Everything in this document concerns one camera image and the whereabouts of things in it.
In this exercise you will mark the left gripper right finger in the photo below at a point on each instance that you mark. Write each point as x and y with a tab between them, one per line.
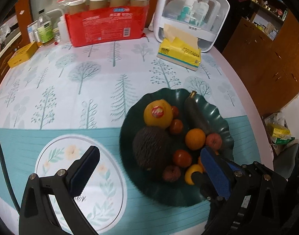
228	183

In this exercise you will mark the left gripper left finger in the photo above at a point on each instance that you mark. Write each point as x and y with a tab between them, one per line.
37	215

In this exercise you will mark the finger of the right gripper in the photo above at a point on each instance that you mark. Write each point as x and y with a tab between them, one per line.
205	186
233	165

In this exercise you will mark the orange mandarin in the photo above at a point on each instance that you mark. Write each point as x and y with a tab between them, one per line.
195	139
201	165

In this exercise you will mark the red cherry tomato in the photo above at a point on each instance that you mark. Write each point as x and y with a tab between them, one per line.
176	126
182	158
175	112

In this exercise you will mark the reddish brown lychee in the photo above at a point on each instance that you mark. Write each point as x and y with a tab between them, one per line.
214	141

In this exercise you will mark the dark avocado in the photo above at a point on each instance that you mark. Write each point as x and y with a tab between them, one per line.
150	147

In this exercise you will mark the overripe dark banana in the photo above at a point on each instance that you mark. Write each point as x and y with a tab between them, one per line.
198	119

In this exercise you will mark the large orange with sticker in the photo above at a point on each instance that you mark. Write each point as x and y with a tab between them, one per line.
158	113

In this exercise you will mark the dark red wrinkled fruit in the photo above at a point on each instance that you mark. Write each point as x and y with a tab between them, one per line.
171	173

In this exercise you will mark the dark green leaf plate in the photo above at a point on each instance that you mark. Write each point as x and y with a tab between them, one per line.
150	182

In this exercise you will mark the wooden cabinet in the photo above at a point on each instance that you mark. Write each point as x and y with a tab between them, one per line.
263	49

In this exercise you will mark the yellow tissue pack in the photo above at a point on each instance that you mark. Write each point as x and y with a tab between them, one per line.
180	47

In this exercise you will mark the white storage box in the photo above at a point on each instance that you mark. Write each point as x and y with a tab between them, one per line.
200	18

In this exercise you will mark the yellow cardboard box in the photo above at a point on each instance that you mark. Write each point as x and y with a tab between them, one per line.
23	54

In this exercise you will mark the white plastic bottle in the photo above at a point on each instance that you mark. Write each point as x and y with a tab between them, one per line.
62	26

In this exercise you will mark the green label clear bottle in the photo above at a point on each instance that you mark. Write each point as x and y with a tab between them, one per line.
44	28

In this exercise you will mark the small white blue box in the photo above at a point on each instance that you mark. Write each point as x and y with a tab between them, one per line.
32	32

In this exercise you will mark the red plastic package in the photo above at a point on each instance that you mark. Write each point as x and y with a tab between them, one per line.
97	21

